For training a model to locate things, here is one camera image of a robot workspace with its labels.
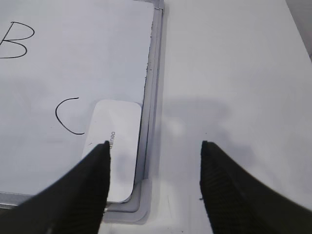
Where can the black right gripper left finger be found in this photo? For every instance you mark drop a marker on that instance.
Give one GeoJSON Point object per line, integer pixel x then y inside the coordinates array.
{"type": "Point", "coordinates": [74, 204]}

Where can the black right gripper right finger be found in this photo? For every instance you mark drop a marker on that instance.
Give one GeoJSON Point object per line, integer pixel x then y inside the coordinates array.
{"type": "Point", "coordinates": [238, 203]}

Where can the white whiteboard eraser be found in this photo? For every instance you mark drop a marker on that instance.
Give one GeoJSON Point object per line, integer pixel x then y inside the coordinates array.
{"type": "Point", "coordinates": [117, 122]}

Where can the white board with aluminium frame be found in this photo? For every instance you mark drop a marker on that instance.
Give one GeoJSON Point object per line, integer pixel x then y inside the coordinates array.
{"type": "Point", "coordinates": [58, 59]}

